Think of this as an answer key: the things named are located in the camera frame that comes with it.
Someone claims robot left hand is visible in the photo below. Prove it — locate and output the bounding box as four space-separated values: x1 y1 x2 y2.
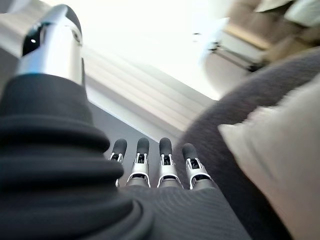
0 3 253 240

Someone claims white fringed cushion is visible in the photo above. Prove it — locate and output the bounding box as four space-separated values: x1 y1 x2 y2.
217 74 320 240

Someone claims white pleated curtain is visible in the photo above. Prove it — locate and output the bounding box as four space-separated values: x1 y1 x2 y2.
82 46 218 136

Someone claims grey upholstered armchair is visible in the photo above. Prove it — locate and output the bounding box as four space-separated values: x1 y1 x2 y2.
173 47 320 240

